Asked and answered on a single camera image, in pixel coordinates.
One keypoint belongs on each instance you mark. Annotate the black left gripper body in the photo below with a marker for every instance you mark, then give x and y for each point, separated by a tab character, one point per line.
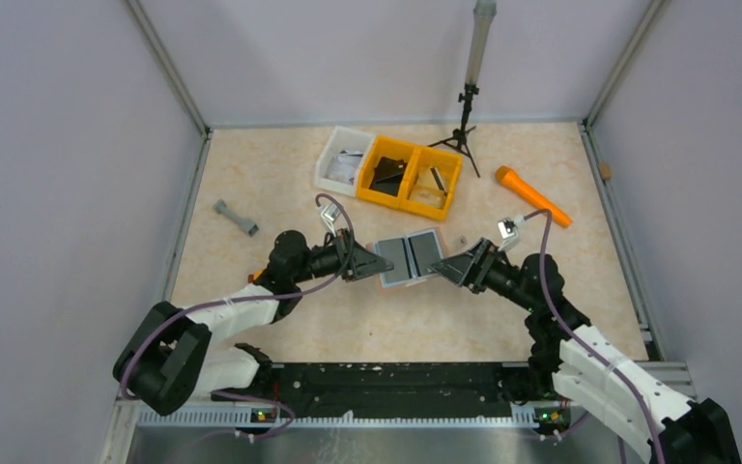
348	255

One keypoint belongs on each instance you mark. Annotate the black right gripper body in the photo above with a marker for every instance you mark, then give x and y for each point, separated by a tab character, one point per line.
480	264

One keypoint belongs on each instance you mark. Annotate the dark credit card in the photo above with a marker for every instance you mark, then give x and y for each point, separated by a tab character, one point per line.
394	249

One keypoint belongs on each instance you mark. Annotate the brown leather card holder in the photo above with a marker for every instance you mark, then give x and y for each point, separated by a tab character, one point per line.
415	279

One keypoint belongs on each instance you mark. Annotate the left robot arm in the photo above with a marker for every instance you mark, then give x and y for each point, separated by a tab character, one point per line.
168	359

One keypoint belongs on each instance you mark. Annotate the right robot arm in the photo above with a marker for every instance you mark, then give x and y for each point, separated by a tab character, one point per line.
571	358

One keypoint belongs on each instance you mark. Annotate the black card in bin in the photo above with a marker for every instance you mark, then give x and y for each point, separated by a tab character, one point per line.
388	176

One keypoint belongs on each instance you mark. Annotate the white plastic bin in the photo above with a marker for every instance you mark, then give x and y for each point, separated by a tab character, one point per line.
341	138

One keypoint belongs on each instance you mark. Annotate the papers in white bin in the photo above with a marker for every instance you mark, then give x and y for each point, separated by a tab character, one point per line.
343	167

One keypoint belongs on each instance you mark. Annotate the yellow double plastic bin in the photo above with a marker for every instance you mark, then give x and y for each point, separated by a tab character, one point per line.
418	157

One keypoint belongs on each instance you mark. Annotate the yellow toy car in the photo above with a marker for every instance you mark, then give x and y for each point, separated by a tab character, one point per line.
254	276

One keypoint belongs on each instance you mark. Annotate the grey dumbbell-shaped part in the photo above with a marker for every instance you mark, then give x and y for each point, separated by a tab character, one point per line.
248	226

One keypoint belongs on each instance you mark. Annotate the black tripod with grey pole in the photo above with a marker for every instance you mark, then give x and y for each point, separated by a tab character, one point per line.
484	12

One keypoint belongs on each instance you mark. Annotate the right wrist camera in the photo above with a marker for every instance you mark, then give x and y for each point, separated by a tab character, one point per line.
509	230

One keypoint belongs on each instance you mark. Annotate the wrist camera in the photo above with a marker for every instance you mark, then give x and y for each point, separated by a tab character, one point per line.
509	230
329	214

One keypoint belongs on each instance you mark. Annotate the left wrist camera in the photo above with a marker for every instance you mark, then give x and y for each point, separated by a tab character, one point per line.
329	214

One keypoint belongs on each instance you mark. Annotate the orange plastic cone handle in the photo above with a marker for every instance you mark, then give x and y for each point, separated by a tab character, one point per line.
510	179

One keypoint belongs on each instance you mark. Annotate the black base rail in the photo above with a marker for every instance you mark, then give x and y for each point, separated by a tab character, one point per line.
400	390

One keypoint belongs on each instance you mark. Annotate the small tan wall block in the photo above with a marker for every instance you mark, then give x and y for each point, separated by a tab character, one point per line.
605	172

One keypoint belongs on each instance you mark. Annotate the white cable duct strip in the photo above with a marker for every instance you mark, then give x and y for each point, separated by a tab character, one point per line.
250	417

